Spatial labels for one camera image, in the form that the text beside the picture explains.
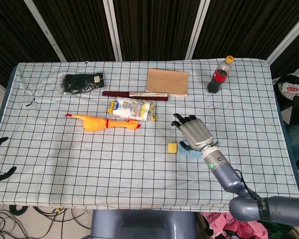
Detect checkered light blue tablecloth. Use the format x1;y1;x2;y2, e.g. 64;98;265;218
0;58;299;214

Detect yellow rubber chicken toy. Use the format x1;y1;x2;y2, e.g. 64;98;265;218
65;114;142;133

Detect brown paper notebook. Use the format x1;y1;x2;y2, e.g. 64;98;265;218
146;68;189;98

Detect white snack bag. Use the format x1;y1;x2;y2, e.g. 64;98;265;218
107;97;157;122

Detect white partition post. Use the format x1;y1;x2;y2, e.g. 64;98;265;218
23;0;67;62
102;0;123;62
185;0;211;60
265;18;299;65

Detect tangled floor cables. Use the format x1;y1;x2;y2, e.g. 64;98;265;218
0;204;92;239

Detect blue sponge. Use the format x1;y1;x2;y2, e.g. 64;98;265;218
176;140;190;158

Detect black gloves in bag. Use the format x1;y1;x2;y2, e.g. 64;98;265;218
59;71;106;96

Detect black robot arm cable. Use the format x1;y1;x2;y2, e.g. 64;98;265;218
235;169;261;200

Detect pink cloth pile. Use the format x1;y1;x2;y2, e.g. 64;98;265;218
201;211;269;239

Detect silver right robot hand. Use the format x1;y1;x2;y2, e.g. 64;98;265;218
171;113;215;152

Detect white bag red print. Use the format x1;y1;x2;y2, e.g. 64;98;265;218
276;74;299;110

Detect dark red flat box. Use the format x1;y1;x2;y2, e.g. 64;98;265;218
102;91;169;102

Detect grey-blue robot torso base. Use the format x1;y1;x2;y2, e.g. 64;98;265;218
90;210;197;239

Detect cola bottle yellow cap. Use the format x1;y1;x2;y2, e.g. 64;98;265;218
207;55;234;94

